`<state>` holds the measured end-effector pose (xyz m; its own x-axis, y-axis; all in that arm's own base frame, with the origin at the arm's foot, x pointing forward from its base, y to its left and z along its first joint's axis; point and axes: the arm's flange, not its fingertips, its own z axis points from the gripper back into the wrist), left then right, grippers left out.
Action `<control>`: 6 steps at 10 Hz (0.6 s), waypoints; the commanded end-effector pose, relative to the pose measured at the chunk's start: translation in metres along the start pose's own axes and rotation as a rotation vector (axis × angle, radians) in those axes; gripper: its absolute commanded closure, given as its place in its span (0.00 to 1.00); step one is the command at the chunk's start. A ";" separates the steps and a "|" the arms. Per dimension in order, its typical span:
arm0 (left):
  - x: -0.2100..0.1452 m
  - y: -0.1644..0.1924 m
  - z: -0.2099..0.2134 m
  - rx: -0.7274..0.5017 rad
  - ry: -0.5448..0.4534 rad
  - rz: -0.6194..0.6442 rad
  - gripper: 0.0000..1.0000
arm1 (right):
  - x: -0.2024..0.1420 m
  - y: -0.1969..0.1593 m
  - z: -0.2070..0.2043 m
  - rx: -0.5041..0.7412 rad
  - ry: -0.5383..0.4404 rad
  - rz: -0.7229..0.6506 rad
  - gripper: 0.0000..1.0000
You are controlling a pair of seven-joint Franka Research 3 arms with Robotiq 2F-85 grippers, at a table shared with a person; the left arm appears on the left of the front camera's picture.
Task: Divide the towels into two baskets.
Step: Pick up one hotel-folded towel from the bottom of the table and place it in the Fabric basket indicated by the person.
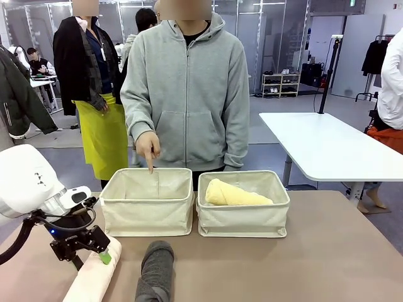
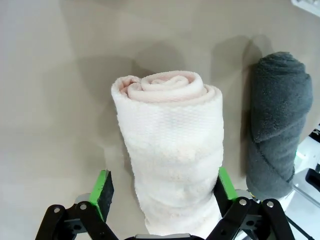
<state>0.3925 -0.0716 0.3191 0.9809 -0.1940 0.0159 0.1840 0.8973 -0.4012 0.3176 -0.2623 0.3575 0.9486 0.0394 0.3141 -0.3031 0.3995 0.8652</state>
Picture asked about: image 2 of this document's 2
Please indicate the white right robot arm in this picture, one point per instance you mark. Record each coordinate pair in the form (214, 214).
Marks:
(307, 157)

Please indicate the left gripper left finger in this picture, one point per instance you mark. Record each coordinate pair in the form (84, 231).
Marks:
(97, 195)

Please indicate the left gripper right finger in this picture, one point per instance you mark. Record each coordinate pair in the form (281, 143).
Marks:
(227, 195)

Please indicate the pale pink towel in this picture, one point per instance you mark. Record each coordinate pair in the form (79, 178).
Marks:
(170, 140)

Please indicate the cream fabric basket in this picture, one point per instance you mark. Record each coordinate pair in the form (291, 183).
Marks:
(307, 2)

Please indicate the dark grey rolled towel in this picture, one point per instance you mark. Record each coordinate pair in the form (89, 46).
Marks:
(277, 112)

